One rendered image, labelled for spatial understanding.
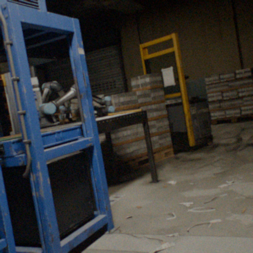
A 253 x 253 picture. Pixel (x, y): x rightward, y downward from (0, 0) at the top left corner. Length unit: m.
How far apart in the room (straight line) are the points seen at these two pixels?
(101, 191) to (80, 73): 0.86
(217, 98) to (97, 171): 7.04
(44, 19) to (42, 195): 1.08
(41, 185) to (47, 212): 0.16
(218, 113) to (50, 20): 7.39
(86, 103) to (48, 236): 0.94
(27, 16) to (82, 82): 0.61
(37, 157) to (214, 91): 7.64
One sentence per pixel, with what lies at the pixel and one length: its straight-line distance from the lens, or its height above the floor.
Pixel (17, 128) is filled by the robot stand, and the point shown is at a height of 0.83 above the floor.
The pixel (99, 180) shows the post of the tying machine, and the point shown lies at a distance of 2.55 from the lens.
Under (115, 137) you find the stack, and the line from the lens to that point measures 4.57.
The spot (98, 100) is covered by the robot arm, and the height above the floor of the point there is 1.00.
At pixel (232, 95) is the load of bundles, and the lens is 9.22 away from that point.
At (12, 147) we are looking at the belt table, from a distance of 2.13.
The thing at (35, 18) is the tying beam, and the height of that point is 1.49.
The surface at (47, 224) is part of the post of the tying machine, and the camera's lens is 2.11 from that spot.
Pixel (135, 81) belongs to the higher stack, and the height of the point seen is 1.23.
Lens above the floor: 0.88
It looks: 3 degrees down
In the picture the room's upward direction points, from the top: 10 degrees counter-clockwise
